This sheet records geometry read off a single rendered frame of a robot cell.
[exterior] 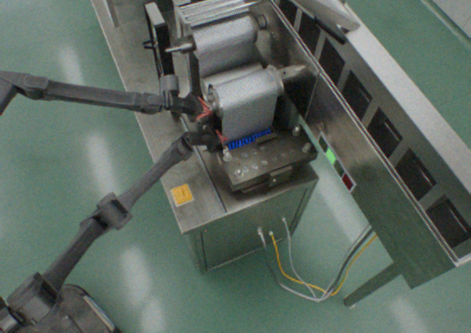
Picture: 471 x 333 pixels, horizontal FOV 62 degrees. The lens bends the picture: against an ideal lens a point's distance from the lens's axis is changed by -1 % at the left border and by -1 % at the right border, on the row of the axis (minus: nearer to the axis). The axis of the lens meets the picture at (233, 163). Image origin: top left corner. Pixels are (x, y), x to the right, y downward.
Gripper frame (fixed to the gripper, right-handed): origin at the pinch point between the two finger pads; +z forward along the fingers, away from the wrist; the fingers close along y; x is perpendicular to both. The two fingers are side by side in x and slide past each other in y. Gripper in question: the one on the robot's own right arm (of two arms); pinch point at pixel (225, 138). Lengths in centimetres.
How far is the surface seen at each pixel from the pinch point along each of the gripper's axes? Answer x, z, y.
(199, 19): 34.2, -18.5, -29.5
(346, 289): -65, 100, 66
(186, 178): -24.6, -9.0, 2.8
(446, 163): 66, -3, 63
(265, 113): 16.4, 10.6, 0.3
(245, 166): -1.6, 4.1, 14.0
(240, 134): 3.3, 6.0, 0.3
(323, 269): -68, 94, 50
